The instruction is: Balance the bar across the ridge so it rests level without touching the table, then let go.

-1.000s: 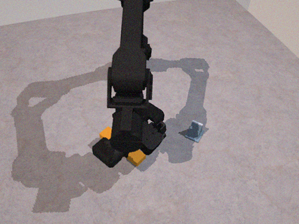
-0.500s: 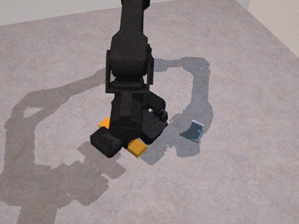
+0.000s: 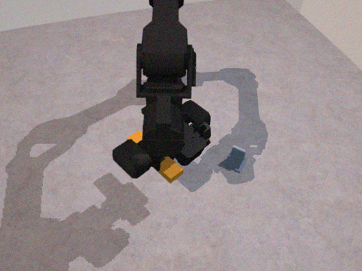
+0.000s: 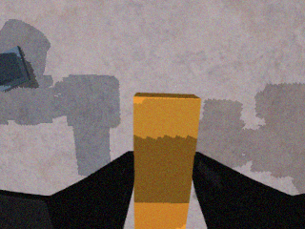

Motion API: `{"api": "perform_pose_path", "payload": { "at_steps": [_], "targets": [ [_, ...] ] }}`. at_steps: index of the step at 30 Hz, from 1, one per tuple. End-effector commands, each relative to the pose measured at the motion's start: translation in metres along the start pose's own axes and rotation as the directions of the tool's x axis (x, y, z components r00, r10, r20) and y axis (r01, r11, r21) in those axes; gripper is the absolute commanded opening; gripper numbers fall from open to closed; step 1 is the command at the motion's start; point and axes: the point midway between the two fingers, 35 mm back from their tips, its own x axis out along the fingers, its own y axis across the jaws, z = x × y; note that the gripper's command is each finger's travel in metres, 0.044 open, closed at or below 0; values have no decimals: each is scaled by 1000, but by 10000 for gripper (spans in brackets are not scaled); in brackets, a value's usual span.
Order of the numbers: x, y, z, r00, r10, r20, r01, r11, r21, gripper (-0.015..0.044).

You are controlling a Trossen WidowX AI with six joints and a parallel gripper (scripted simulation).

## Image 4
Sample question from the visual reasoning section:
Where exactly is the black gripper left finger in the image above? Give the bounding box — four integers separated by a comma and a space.
0, 152, 134, 229

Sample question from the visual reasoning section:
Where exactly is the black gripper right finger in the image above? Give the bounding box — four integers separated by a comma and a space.
192, 152, 305, 229

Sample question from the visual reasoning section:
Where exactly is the orange rectangular bar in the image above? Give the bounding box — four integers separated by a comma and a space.
133, 92, 201, 229

